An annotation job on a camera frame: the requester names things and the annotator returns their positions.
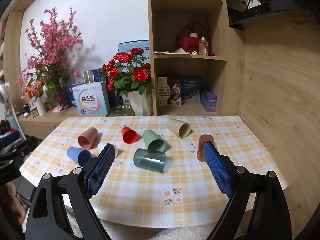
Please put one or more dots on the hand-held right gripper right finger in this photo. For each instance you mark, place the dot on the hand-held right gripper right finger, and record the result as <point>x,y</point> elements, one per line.
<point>218,171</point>

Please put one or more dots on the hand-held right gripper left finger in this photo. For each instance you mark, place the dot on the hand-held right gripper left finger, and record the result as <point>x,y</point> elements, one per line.
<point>100,170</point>

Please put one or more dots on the white plastic cup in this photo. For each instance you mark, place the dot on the white plastic cup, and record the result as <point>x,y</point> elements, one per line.
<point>101,147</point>

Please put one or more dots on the blue plastic cup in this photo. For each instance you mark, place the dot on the blue plastic cup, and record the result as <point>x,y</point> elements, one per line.
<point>78,156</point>

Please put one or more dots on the clear brown plastic cup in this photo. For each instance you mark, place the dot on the clear brown plastic cup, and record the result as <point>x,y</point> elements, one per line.
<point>201,142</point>

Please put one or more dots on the pink plastic cup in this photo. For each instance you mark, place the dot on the pink plastic cup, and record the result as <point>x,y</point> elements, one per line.
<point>87,138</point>

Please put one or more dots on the red plastic cup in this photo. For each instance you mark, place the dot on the red plastic cup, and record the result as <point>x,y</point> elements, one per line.
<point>129,135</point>

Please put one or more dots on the clear teal plastic cup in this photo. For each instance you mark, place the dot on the clear teal plastic cup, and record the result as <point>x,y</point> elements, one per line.
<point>149,160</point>

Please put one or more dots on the beige plastic cup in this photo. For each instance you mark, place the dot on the beige plastic cup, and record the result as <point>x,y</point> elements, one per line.
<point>178,127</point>

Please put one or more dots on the green plastic cup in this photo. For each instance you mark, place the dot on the green plastic cup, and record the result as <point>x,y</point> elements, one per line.
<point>154,140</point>

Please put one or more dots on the yellow checkered floral tablecloth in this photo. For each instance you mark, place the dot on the yellow checkered floral tablecloth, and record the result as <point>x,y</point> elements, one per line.
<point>155,195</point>

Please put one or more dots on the silver blister pack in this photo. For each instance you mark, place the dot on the silver blister pack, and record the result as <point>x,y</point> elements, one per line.
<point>121,110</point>

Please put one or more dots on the white and blue carton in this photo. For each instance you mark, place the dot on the white and blue carton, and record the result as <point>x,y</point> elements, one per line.
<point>91,100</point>

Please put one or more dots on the purple box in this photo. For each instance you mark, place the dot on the purple box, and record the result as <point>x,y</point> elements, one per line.
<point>208,101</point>

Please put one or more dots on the low wooden cabinet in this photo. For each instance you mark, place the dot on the low wooden cabinet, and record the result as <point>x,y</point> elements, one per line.
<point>37,125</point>

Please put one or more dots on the white angular vase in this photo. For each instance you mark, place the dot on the white angular vase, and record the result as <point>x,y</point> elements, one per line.
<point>142,103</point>

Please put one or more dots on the blue starry box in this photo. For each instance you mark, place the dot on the blue starry box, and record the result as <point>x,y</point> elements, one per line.
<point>192,88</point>

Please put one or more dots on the dark snack box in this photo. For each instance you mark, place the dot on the dark snack box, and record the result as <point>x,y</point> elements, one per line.
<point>170,91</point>

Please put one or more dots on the dark blue box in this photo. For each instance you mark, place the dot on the dark blue box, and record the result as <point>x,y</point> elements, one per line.
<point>97,76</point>

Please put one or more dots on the glass jar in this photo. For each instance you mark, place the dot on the glass jar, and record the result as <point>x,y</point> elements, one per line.
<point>87,77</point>

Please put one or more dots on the red artificial rose bouquet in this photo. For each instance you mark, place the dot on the red artificial rose bouquet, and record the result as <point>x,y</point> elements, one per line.
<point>130,72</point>

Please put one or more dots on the wooden shelf unit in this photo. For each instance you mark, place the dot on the wooden shelf unit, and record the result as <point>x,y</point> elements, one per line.
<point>232,67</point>

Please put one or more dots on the light blue flat box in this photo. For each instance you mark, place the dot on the light blue flat box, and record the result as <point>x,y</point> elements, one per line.
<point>125,48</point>

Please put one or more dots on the clear perfume bottle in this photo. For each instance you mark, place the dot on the clear perfume bottle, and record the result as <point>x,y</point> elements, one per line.
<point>203,47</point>

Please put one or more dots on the stack of papers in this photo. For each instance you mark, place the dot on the stack of papers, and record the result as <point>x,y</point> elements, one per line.
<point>166,52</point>

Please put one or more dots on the red gift basket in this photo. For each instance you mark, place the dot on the red gift basket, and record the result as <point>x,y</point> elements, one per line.
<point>190,43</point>

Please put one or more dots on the pink artificial blossom bouquet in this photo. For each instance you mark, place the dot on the pink artificial blossom bouquet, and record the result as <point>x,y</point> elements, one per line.
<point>53,45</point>

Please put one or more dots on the black metal shelf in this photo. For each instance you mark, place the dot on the black metal shelf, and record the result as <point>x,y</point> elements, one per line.
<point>265,11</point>

